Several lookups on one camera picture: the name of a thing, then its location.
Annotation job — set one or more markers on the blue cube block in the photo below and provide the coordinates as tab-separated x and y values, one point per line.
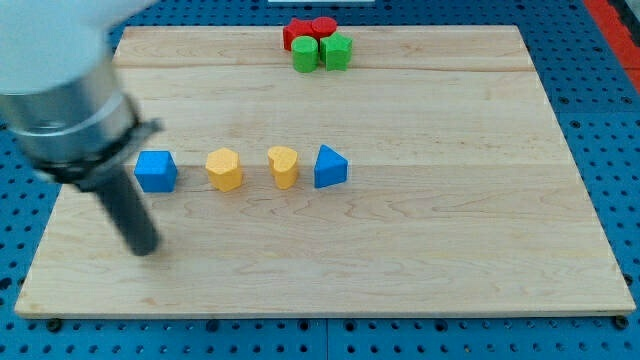
156	171

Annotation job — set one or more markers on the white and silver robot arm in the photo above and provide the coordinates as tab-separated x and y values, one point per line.
59	92

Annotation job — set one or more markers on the blue triangle block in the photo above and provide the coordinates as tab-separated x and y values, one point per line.
330	167

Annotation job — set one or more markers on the yellow heart block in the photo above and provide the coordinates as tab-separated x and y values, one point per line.
283	164

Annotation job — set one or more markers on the yellow hexagon block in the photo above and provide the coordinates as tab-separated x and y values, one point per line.
224	169

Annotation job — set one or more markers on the wooden board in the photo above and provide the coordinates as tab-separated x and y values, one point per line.
462	197

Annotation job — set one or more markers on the green star block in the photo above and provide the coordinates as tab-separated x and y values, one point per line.
336	51

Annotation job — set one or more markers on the green cylinder block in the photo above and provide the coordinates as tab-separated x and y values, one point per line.
305	56

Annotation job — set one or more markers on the red star block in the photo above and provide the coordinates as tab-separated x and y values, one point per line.
296	28

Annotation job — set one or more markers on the red cylinder block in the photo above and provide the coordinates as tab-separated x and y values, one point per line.
323	27

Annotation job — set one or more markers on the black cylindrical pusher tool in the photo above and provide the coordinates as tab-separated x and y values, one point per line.
125	207

